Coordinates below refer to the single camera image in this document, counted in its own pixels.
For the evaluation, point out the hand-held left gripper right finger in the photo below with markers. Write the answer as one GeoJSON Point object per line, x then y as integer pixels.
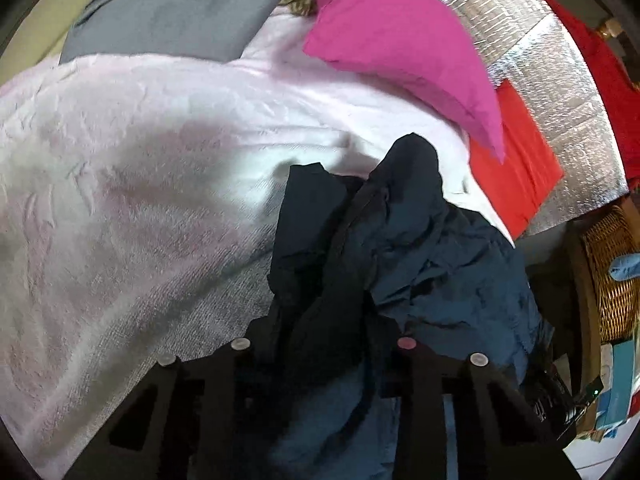
{"type": "Point", "coordinates": [430, 385]}

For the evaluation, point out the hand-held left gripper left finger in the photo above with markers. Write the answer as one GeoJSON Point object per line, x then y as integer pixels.
{"type": "Point", "coordinates": [225, 385]}

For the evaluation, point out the navy zip jacket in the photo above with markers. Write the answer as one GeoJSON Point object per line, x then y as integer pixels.
{"type": "Point", "coordinates": [425, 240]}

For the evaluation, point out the blue cardboard box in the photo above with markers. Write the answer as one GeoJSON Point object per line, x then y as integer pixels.
{"type": "Point", "coordinates": [620, 385]}

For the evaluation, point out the rustic wooden table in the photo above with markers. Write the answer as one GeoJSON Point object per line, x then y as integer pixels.
{"type": "Point", "coordinates": [582, 310]}

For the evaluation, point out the wicker basket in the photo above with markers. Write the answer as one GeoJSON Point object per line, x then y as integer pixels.
{"type": "Point", "coordinates": [615, 310]}

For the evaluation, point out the light blue cloth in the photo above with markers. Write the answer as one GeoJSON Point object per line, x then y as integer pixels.
{"type": "Point", "coordinates": [627, 267]}

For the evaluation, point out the white pink blanket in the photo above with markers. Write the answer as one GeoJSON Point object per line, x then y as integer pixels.
{"type": "Point", "coordinates": [125, 185]}

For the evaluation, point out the red pillow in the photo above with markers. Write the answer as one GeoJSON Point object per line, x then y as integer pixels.
{"type": "Point", "coordinates": [520, 175]}

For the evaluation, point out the silver foil insulation board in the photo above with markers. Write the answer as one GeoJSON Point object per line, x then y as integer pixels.
{"type": "Point", "coordinates": [550, 75]}

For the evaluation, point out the pink pillow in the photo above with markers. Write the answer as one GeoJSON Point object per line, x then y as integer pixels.
{"type": "Point", "coordinates": [400, 45]}

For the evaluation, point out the red blanket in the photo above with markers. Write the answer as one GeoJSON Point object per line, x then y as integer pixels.
{"type": "Point", "coordinates": [595, 60]}

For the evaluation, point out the grey garment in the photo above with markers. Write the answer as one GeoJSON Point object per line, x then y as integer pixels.
{"type": "Point", "coordinates": [175, 10]}

